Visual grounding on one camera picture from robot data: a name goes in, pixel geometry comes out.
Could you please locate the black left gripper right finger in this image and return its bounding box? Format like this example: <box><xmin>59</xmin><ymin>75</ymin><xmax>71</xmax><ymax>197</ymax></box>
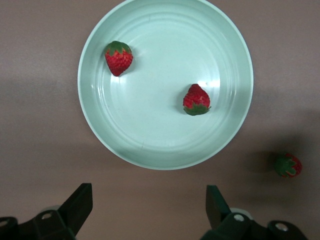
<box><xmin>201</xmin><ymin>184</ymin><xmax>309</xmax><ymax>240</ymax></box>

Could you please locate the pale green round plate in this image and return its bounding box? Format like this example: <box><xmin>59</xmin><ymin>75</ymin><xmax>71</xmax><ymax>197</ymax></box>
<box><xmin>77</xmin><ymin>0</ymin><xmax>255</xmax><ymax>171</ymax></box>

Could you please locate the red strawberry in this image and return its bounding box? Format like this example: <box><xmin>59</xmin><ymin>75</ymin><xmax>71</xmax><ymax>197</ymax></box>
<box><xmin>273</xmin><ymin>152</ymin><xmax>303</xmax><ymax>179</ymax></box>
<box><xmin>104</xmin><ymin>40</ymin><xmax>134</xmax><ymax>78</ymax></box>
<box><xmin>182</xmin><ymin>83</ymin><xmax>212</xmax><ymax>117</ymax></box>

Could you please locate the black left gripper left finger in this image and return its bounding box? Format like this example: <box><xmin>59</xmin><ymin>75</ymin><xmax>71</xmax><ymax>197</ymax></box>
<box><xmin>0</xmin><ymin>183</ymin><xmax>94</xmax><ymax>240</ymax></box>

